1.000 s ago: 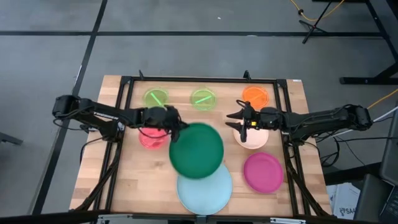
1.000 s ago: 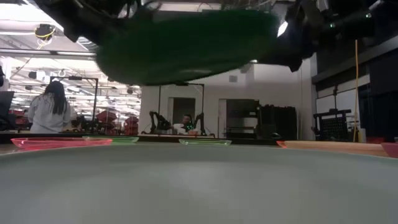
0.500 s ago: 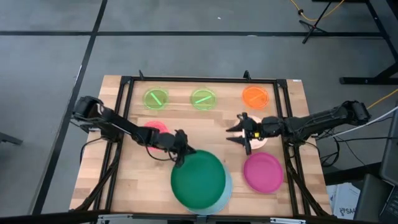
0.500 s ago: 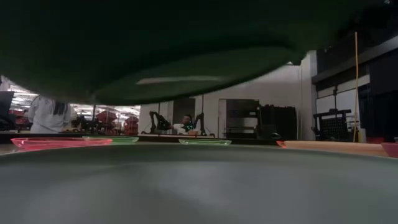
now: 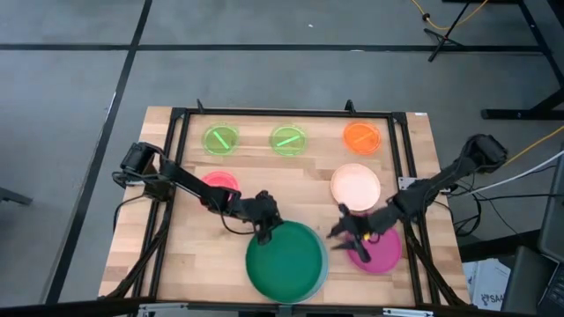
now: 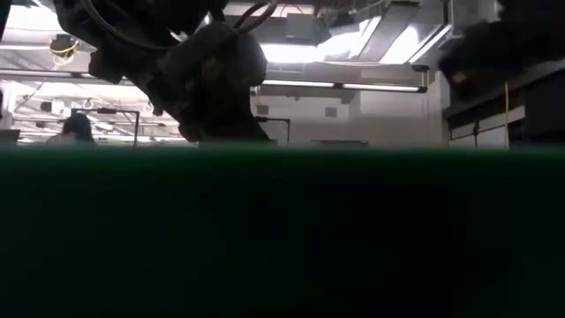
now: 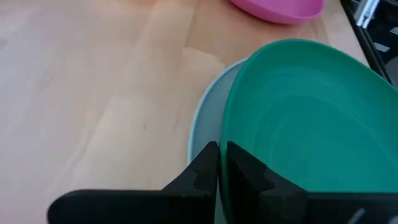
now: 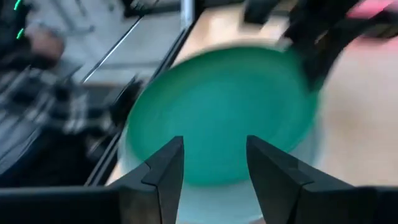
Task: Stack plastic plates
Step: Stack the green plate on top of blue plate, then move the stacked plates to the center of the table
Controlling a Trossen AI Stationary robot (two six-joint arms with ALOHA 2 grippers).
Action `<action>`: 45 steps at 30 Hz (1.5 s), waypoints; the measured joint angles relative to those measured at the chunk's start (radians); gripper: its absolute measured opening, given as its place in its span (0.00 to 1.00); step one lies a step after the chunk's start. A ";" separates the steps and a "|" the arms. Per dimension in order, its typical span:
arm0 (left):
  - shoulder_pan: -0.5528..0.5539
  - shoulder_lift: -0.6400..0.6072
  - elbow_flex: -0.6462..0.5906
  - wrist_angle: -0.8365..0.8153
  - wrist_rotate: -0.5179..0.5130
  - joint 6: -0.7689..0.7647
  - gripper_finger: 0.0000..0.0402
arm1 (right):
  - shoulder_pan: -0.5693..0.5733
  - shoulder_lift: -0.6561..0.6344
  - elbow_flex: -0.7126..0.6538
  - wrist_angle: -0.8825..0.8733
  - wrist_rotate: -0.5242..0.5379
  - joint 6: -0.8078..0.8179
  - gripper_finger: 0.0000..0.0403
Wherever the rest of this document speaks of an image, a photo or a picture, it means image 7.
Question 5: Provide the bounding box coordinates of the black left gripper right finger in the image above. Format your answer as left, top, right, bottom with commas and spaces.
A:
224, 141, 398, 224

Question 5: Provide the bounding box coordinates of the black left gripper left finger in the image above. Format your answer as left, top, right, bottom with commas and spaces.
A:
47, 141, 220, 224

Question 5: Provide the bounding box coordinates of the dark green plastic plate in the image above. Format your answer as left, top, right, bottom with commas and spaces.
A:
219, 39, 398, 224

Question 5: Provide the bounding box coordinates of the magenta pink plastic plate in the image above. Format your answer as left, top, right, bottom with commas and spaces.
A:
228, 0, 326, 25

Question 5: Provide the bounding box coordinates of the light grey plastic plate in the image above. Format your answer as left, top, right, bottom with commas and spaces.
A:
187, 58, 249, 166

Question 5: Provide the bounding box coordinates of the black table edge frame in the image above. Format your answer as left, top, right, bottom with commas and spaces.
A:
340, 0, 398, 86

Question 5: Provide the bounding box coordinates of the aluminium profile rail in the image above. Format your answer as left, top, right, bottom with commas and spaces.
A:
354, 0, 381, 28

